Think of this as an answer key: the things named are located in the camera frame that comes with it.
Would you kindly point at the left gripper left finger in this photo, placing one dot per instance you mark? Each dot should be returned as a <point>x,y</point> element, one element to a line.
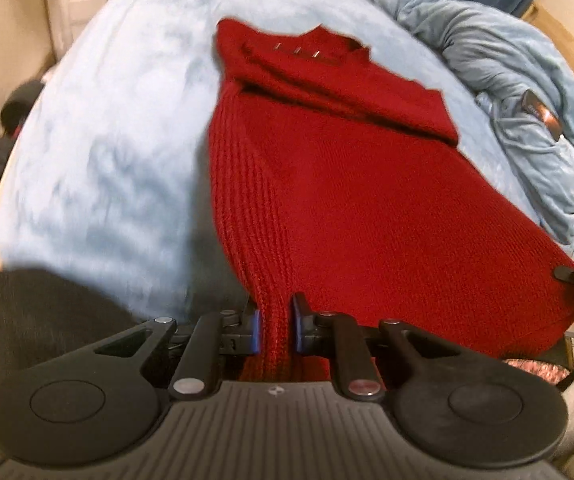
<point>198,357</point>

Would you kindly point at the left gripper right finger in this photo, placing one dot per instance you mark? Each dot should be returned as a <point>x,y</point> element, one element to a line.
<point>362,360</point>

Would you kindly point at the red knit sweater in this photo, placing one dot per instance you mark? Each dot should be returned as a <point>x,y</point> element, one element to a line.
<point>332,177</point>

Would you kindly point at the smartphone with lit screen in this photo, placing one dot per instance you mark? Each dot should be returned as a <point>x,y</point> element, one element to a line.
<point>532,105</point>

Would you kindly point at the light blue fleece bed cover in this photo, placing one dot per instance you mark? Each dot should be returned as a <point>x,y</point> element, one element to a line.
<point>108,184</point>

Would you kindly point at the grey-blue crumpled blanket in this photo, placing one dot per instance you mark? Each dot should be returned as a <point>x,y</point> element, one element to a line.
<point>499,57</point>

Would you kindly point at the upper black dumbbell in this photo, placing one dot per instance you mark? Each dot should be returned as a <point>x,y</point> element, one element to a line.
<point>18,105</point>

